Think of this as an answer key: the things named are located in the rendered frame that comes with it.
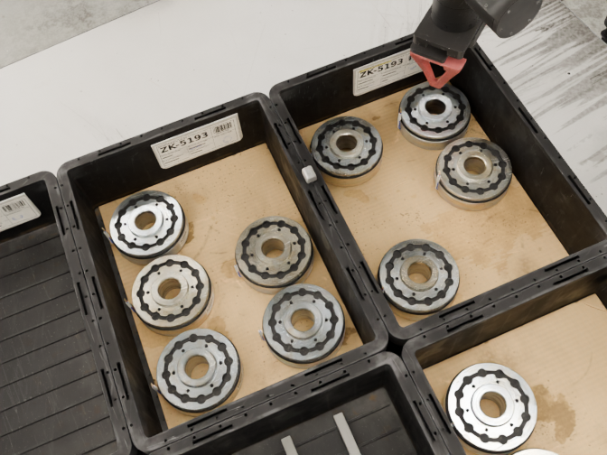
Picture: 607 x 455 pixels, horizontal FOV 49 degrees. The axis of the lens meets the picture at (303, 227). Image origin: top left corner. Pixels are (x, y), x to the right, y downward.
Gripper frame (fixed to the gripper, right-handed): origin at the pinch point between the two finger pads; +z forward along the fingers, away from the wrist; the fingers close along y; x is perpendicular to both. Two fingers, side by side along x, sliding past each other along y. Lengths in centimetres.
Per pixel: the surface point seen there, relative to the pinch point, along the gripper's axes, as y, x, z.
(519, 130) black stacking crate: -2.4, -12.1, 4.1
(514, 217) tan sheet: -10.2, -16.2, 12.0
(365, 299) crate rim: -33.9, -5.3, 1.7
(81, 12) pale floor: 47, 145, 94
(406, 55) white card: 2.8, 6.8, 4.1
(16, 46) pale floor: 24, 156, 94
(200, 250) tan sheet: -34.8, 19.6, 11.5
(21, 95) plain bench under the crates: -20, 73, 24
